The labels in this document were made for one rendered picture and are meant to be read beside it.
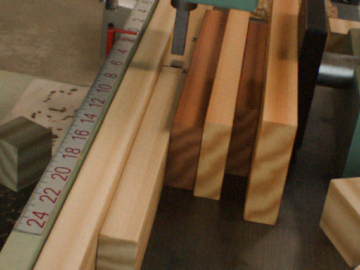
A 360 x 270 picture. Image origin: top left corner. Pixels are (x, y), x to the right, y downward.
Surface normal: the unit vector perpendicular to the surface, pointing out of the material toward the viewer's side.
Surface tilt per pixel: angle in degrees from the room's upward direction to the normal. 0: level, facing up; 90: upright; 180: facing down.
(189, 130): 90
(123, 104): 0
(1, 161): 90
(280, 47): 0
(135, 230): 0
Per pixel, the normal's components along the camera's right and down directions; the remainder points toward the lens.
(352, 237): -0.95, 0.05
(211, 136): -0.13, 0.48
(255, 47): 0.12, -0.86
